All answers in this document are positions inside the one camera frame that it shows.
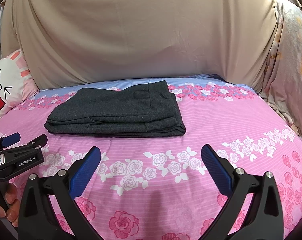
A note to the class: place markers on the person's left hand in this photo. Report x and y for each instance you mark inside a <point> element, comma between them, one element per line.
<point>11,197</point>

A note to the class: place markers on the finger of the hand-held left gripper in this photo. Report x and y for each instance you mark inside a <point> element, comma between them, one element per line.
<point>33,143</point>
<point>12,138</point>

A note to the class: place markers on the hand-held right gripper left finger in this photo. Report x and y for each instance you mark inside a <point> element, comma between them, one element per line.
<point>87,170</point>

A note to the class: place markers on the beige cloth cover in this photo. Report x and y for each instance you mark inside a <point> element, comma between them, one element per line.
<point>141,30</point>

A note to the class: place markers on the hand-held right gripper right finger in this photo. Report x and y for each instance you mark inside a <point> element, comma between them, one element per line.
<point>215,172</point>

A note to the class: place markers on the cartoon rabbit face pillow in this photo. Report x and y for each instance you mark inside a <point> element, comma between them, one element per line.
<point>13,80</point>

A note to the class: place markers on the dark grey pants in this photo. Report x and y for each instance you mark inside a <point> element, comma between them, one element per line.
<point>111,115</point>

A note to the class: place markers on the pink floral bedsheet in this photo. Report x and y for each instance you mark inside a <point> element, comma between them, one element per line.
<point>190,120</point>

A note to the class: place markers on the pale printed blanket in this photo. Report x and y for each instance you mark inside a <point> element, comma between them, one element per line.
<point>290,67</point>

